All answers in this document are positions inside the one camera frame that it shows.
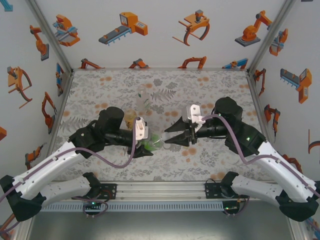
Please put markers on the short clear bottle green label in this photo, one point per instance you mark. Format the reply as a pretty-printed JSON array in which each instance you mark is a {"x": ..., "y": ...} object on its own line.
[{"x": 153, "y": 142}]

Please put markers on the yellow tea bottle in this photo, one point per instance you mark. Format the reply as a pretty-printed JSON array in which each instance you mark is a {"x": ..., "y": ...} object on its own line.
[{"x": 130, "y": 121}]

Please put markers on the clear water bottle green label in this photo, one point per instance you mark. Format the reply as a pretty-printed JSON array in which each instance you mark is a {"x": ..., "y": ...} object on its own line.
[{"x": 143, "y": 102}]

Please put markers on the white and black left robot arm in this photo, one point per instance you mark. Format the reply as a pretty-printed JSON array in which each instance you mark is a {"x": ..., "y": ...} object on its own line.
[{"x": 50, "y": 165}]

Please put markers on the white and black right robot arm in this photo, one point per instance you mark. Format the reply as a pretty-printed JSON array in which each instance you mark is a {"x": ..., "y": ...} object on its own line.
[{"x": 275, "y": 165}]

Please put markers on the floral print tablecloth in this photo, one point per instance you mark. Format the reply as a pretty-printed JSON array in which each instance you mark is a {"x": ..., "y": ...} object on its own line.
[{"x": 162, "y": 165}]

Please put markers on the small circuit board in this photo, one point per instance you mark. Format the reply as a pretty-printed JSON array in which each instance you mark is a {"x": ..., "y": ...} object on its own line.
[
  {"x": 92, "y": 203},
  {"x": 230, "y": 208}
]

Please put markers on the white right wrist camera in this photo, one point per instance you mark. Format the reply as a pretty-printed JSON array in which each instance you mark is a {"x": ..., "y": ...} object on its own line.
[{"x": 192, "y": 112}]

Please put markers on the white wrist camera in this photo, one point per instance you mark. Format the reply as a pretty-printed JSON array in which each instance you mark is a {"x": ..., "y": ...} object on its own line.
[
  {"x": 192, "y": 112},
  {"x": 141, "y": 130}
]

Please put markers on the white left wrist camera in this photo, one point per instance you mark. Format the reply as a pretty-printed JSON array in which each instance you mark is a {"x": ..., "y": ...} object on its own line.
[{"x": 141, "y": 130}]

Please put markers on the aluminium side rail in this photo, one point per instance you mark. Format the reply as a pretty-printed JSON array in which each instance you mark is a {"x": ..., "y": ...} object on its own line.
[
  {"x": 259, "y": 110},
  {"x": 60, "y": 110}
]

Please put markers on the aluminium front rail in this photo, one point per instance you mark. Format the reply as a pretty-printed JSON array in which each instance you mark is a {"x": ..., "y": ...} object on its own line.
[{"x": 160, "y": 191}]

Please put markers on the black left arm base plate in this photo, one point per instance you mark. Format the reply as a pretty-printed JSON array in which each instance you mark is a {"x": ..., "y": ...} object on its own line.
[{"x": 110, "y": 191}]

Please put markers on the aluminium back rail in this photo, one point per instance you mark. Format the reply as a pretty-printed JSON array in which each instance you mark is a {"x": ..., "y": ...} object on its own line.
[{"x": 160, "y": 68}]

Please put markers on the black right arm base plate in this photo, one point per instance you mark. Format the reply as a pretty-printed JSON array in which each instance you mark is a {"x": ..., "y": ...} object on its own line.
[{"x": 212, "y": 192}]

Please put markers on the aluminium frame post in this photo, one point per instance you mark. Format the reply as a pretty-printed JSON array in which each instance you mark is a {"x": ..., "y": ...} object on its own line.
[
  {"x": 298, "y": 231},
  {"x": 25, "y": 232},
  {"x": 272, "y": 35},
  {"x": 50, "y": 35}
]

